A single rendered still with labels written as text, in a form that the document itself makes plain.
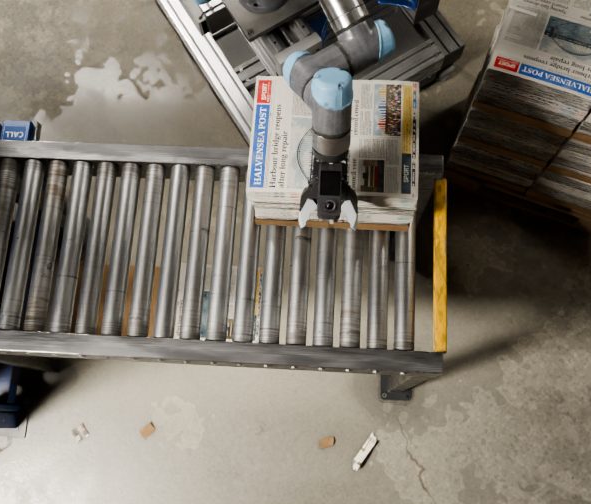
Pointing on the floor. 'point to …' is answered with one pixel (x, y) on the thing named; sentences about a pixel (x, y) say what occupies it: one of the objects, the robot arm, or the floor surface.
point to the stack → (554, 111)
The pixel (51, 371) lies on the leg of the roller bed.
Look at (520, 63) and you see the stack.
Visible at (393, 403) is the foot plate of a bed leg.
